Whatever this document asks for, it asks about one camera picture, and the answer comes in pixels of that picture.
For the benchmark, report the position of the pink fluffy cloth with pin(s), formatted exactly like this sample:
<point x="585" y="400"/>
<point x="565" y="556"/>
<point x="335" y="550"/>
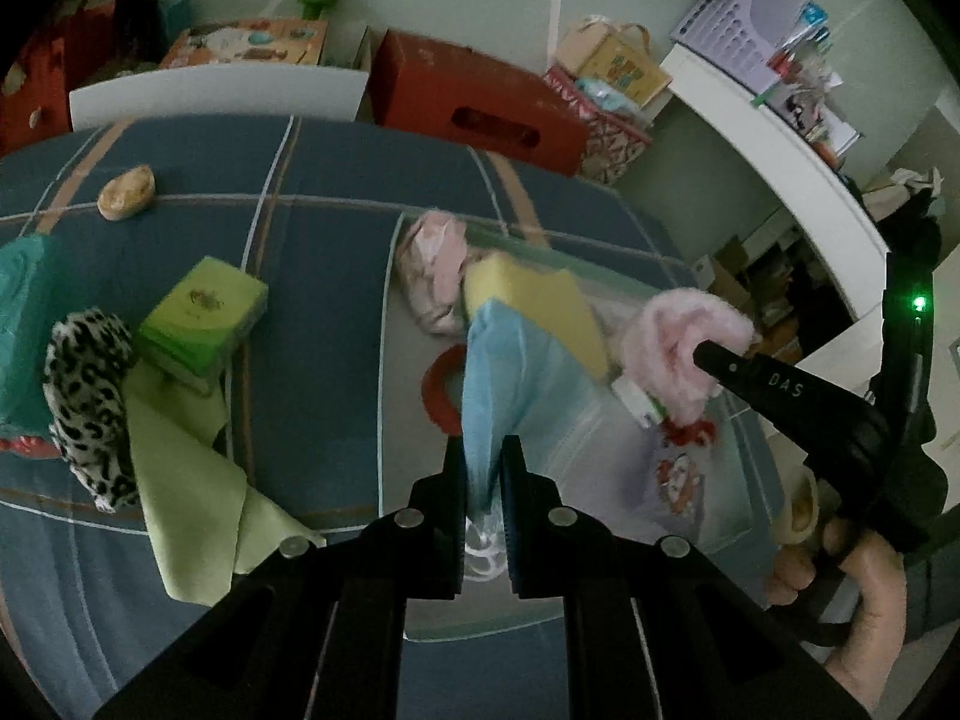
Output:
<point x="667" y="345"/>

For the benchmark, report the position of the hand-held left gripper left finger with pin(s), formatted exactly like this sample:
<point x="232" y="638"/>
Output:
<point x="454" y="510"/>

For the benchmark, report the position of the small green tissue pack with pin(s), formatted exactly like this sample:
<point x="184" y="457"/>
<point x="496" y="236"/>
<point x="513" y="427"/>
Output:
<point x="202" y="307"/>

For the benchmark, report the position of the blue plaid bedsheet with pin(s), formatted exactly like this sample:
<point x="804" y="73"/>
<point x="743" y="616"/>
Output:
<point x="322" y="240"/>

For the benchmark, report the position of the white board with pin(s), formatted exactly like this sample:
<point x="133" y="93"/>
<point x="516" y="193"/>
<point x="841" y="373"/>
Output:
<point x="217" y="94"/>

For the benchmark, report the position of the purple plastic basket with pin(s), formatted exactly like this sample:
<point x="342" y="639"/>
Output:
<point x="742" y="15"/>

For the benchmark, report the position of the yellow sponge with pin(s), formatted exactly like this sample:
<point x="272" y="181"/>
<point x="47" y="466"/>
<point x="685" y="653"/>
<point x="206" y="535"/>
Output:
<point x="525" y="292"/>

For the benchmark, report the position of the pile of papers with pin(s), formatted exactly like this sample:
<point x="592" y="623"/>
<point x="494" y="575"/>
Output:
<point x="802" y="105"/>

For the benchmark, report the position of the small red printed pouch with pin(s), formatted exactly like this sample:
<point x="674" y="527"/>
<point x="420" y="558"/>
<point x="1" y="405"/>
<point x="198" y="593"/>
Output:
<point x="675" y="480"/>

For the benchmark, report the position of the red tape roll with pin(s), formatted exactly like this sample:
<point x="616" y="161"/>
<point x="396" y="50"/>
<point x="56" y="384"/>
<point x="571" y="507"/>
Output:
<point x="435" y="382"/>

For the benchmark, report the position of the red felt bag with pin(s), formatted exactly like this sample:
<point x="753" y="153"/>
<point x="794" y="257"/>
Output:
<point x="37" y="82"/>

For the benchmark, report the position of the colourful printed box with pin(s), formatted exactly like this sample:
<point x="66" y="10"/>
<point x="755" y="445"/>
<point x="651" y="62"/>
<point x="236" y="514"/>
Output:
<point x="247" y="41"/>

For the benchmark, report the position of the small white tube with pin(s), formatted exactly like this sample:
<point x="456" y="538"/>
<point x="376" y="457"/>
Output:
<point x="634" y="397"/>

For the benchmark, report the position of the leopard print scrunchie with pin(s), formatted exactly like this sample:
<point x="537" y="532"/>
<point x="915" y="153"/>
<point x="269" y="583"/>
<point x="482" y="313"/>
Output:
<point x="90" y="390"/>

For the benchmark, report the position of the beige printed bag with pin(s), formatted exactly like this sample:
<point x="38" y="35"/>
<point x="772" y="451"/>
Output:
<point x="622" y="67"/>

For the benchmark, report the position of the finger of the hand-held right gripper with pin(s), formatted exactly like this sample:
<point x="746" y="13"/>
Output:
<point x="787" y="394"/>

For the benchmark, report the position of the light green cloth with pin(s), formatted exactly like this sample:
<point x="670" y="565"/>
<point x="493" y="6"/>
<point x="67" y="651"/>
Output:
<point x="187" y="502"/>

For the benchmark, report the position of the blue face mask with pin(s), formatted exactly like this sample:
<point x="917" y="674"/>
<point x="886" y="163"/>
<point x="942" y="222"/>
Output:
<point x="502" y="390"/>

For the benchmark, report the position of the white desk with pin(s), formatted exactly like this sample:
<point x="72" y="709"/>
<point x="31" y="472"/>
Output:
<point x="780" y="142"/>

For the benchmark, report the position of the teal plastic treasure box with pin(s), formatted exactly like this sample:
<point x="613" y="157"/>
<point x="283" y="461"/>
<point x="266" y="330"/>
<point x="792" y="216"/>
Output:
<point x="22" y="330"/>

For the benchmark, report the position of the red cardboard box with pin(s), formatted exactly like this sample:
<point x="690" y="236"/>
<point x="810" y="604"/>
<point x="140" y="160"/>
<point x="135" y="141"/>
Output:
<point x="465" y="82"/>

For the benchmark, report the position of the beige tape roll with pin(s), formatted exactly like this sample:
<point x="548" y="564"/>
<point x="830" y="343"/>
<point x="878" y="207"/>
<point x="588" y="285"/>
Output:
<point x="799" y="517"/>

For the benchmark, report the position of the cardboard boxes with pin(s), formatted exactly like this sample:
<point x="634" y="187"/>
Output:
<point x="735" y="270"/>

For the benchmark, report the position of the green plastic object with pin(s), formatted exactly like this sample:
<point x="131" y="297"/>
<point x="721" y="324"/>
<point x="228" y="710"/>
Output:
<point x="315" y="0"/>

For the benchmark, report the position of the beige bun-shaped toy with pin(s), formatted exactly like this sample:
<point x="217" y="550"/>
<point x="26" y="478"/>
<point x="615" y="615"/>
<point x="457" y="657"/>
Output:
<point x="127" y="193"/>

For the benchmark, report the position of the red patterned basket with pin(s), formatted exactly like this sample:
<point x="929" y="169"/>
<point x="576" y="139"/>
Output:
<point x="607" y="142"/>

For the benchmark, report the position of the person's right hand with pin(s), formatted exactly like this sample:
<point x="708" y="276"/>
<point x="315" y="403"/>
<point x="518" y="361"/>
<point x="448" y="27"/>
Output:
<point x="881" y="615"/>

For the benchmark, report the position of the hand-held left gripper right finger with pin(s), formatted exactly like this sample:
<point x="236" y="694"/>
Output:
<point x="517" y="517"/>

